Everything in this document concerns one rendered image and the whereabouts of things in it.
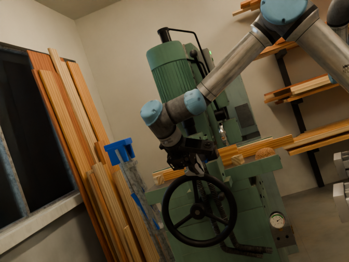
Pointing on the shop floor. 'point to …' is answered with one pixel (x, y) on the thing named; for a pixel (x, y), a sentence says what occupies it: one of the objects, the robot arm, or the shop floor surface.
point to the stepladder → (139, 193)
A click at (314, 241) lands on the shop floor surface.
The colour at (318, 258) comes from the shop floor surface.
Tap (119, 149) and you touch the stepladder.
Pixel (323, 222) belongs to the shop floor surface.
